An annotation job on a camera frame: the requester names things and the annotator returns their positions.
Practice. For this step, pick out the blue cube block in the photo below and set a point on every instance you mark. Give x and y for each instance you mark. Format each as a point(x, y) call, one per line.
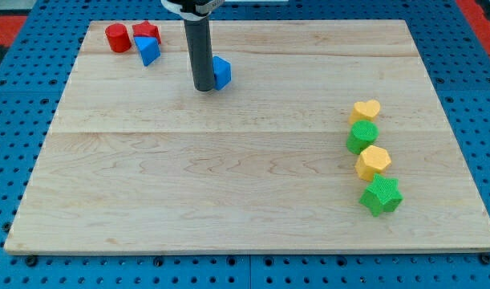
point(222, 72)

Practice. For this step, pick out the green star block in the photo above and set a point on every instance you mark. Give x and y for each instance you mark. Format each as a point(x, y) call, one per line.
point(382, 195)

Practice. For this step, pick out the red star block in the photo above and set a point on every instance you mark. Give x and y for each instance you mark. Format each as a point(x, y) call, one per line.
point(146, 29)

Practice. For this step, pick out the light wooden board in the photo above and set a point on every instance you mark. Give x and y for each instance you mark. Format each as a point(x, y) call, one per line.
point(138, 162)

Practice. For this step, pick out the green cylinder block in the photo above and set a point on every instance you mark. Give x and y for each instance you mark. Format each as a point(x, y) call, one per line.
point(363, 133)

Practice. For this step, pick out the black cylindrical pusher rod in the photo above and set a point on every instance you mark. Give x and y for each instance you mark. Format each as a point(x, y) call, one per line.
point(200, 52)

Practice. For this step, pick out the yellow heart block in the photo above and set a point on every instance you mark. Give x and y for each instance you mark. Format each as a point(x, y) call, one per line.
point(364, 110)

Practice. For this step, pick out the yellow hexagon block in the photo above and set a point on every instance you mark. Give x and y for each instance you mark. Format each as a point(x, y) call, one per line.
point(372, 160)

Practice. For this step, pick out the blue triangular prism block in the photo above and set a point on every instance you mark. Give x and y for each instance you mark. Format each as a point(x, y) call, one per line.
point(148, 48)

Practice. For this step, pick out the red cylinder block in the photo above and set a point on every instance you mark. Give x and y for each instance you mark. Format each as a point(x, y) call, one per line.
point(118, 38)

